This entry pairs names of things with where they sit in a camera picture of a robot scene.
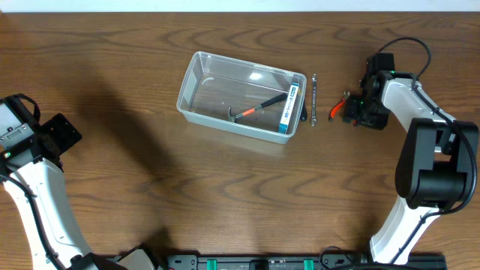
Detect black handled small hammer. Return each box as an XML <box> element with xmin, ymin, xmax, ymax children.
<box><xmin>228</xmin><ymin>93</ymin><xmax>287</xmax><ymax>123</ymax></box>

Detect blue white cardboard box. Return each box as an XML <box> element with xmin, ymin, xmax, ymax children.
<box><xmin>278</xmin><ymin>82</ymin><xmax>299</xmax><ymax>134</ymax></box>

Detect clear plastic container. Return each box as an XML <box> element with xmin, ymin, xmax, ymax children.
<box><xmin>176</xmin><ymin>51</ymin><xmax>307</xmax><ymax>144</ymax></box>

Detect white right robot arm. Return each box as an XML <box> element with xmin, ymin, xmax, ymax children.
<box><xmin>344</xmin><ymin>52</ymin><xmax>479</xmax><ymax>265</ymax></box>

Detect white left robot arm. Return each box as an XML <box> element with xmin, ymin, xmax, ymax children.
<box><xmin>1</xmin><ymin>94</ymin><xmax>121</xmax><ymax>269</ymax></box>

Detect silver combination wrench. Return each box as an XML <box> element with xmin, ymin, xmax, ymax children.
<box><xmin>310</xmin><ymin>73</ymin><xmax>317</xmax><ymax>126</ymax></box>

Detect black yellow screwdriver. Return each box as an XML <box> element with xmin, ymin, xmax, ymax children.
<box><xmin>300</xmin><ymin>101</ymin><xmax>308</xmax><ymax>122</ymax></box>

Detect red handled pliers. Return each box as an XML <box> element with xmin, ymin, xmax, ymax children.
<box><xmin>328</xmin><ymin>91</ymin><xmax>357</xmax><ymax>126</ymax></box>

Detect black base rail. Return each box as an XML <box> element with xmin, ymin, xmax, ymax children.
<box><xmin>112</xmin><ymin>244</ymin><xmax>448</xmax><ymax>270</ymax></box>

